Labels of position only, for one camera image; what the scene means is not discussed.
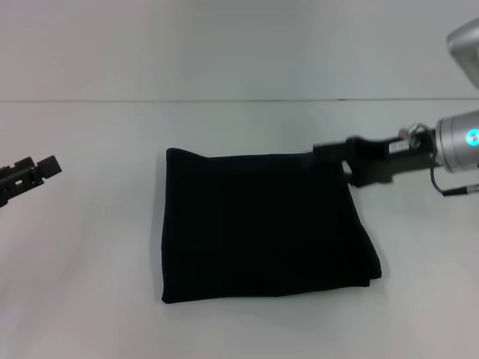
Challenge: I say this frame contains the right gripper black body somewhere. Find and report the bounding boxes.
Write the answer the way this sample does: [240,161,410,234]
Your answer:
[344,130,439,188]

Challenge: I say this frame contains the black shirt with FREE print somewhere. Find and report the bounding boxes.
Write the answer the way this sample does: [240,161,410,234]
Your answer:
[160,147,383,305]

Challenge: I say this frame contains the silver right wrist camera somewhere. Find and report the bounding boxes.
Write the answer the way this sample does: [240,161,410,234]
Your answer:
[445,17,479,91]

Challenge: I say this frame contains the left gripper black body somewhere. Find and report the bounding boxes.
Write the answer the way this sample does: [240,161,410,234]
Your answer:
[0,163,46,209]

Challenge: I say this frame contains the right gripper cable with plug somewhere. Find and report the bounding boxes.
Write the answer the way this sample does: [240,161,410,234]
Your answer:
[397,124,479,197]

